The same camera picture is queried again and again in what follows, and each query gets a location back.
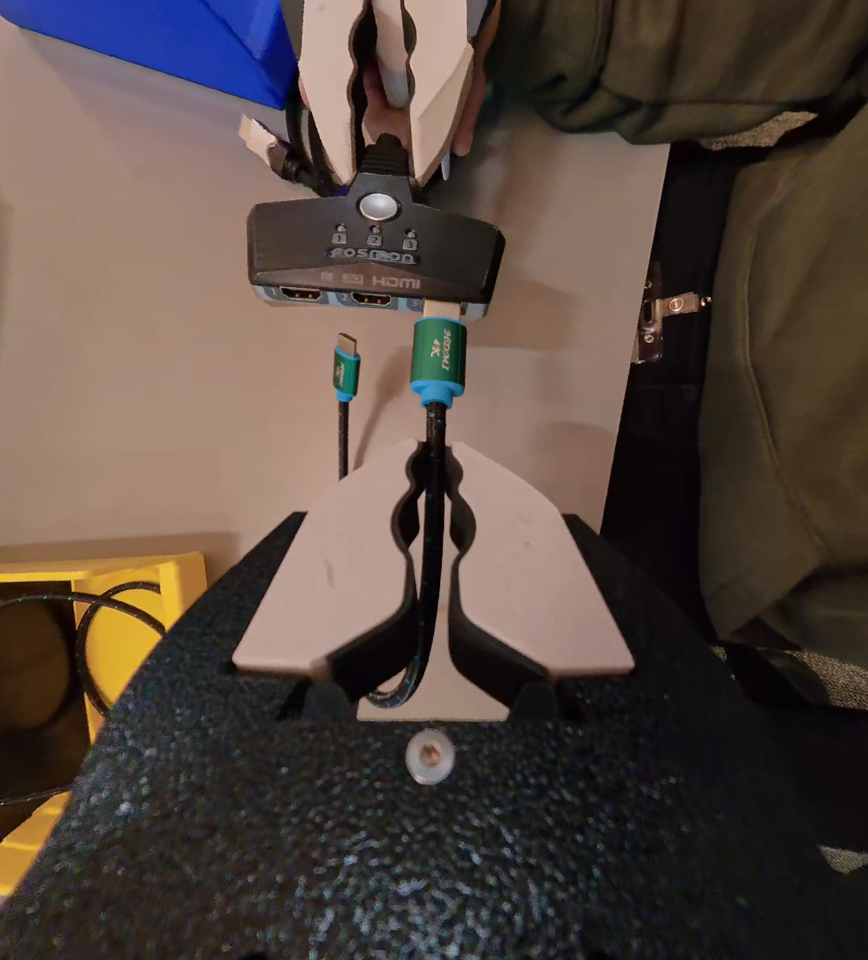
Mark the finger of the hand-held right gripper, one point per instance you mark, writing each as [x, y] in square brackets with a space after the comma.
[437, 75]
[332, 75]

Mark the green jacket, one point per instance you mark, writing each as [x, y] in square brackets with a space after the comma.
[816, 375]

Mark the blue plastic bin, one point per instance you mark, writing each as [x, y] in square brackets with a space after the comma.
[178, 37]

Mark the grey desk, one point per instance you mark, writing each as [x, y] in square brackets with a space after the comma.
[103, 300]

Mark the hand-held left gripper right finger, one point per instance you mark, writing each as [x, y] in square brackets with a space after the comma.
[539, 592]

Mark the black bin insert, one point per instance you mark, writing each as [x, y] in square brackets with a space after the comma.
[21, 675]

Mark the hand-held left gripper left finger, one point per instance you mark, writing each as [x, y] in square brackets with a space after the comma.
[329, 585]

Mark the black video switch box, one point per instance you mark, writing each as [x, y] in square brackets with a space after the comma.
[374, 247]

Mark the person's right hand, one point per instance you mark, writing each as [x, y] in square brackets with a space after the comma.
[381, 112]

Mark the dark cloth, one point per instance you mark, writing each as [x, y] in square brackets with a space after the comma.
[651, 450]

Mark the metal badge clip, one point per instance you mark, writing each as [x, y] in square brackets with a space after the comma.
[651, 330]

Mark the yellow plastic bin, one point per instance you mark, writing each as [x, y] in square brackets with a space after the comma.
[186, 574]

